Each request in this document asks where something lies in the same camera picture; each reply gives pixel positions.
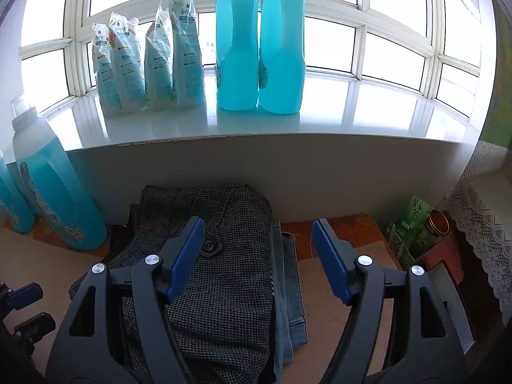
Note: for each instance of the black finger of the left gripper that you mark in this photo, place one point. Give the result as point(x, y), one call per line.
point(25, 296)
point(35, 328)

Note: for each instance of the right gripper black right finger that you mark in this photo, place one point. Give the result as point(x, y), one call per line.
point(423, 346)

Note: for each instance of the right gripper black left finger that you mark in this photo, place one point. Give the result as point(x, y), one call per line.
point(116, 328)

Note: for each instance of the blue detergent bottle far left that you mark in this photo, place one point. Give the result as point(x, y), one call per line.
point(19, 214)

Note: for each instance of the blue detergent bottle near pants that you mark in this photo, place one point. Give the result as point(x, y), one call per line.
point(52, 181)

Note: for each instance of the green tea box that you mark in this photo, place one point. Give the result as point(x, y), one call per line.
point(402, 234)

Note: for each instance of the round tin can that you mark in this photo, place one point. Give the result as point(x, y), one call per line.
point(433, 229)

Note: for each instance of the refill pouch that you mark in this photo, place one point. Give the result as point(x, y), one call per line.
point(188, 72)
point(158, 62)
point(105, 82)
point(124, 49)

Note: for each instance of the blue bottle on windowsill right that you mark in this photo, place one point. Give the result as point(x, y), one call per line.
point(282, 56)

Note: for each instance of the blue bottle on windowsill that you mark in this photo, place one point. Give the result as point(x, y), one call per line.
point(237, 54)
point(282, 56)

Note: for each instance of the blue bottle on windowsill left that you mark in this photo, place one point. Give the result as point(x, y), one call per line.
point(237, 54)

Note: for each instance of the white window frame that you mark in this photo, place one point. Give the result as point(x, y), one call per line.
point(433, 47)

